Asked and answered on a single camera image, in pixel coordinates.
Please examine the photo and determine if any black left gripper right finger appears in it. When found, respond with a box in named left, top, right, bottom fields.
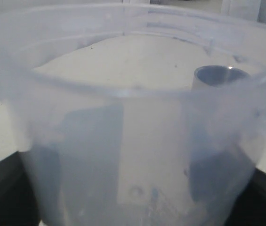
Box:
left=226, top=169, right=266, bottom=226

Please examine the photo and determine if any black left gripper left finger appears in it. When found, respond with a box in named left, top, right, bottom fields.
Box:
left=0, top=152, right=40, bottom=226

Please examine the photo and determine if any stainless steel cup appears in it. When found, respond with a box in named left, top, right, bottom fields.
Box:
left=192, top=65, right=250, bottom=89

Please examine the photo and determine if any translucent plastic measuring cup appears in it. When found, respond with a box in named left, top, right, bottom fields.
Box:
left=0, top=3, right=266, bottom=226

